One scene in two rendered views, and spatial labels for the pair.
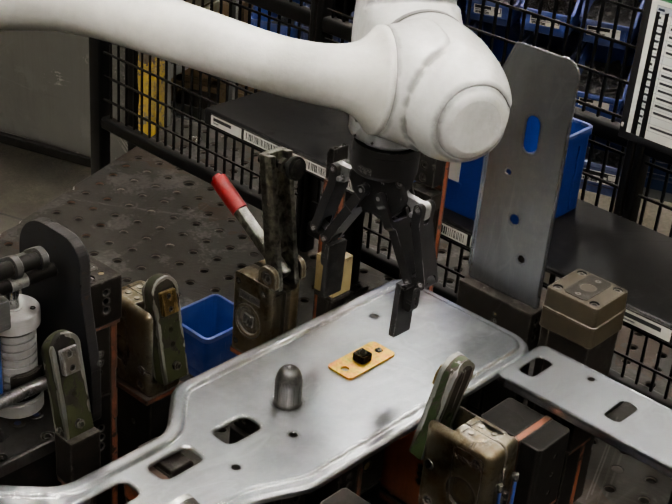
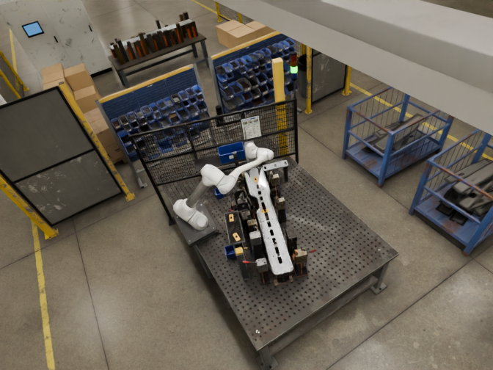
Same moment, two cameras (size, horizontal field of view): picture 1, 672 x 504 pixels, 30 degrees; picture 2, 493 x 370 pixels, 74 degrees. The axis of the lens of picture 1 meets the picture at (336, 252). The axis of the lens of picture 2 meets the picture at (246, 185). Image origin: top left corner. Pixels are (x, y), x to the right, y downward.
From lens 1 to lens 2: 2.56 m
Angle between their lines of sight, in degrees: 38
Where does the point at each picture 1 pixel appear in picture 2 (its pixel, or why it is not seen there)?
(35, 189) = (103, 209)
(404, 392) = (262, 178)
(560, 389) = (269, 167)
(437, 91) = (270, 155)
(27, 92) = (92, 195)
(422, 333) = (254, 173)
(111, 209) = (177, 193)
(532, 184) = not seen: hidden behind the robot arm
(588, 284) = not seen: hidden behind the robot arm
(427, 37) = (265, 151)
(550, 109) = not seen: hidden behind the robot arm
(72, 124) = (105, 194)
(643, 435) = (279, 165)
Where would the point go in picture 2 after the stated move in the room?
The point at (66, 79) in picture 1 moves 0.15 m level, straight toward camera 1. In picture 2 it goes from (99, 188) to (106, 190)
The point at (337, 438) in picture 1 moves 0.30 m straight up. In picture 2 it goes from (265, 186) to (263, 166)
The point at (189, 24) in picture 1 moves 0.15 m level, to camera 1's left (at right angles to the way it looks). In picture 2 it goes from (250, 165) to (240, 175)
